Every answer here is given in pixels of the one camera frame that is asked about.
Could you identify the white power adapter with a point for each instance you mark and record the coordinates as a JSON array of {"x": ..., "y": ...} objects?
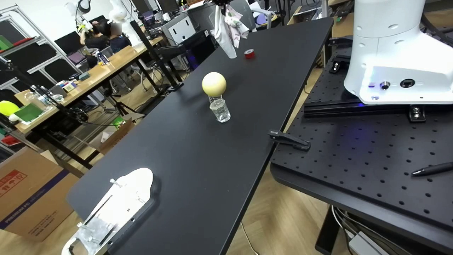
[{"x": 362, "y": 244}]

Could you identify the yellow ball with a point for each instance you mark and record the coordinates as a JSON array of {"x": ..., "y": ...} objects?
[{"x": 215, "y": 84}]

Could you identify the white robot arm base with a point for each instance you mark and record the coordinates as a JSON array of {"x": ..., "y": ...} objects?
[{"x": 393, "y": 59}]

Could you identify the clear plastic cup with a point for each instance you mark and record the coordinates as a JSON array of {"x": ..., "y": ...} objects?
[{"x": 220, "y": 109}]

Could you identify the cardboard box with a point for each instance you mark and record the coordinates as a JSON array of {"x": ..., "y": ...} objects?
[{"x": 33, "y": 194}]

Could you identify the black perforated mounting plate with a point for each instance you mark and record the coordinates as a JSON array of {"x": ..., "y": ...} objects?
[{"x": 363, "y": 157}]

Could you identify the red tape roll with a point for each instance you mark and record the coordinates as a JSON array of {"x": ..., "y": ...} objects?
[{"x": 250, "y": 54}]

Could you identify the white cloth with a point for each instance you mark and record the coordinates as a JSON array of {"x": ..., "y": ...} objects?
[{"x": 229, "y": 28}]

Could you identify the black pen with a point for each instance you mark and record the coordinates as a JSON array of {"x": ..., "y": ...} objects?
[{"x": 434, "y": 169}]

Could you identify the black clamp handle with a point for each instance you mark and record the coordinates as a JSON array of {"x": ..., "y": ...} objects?
[{"x": 290, "y": 140}]

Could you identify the seated person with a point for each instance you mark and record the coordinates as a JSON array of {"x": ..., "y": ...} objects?
[{"x": 106, "y": 34}]

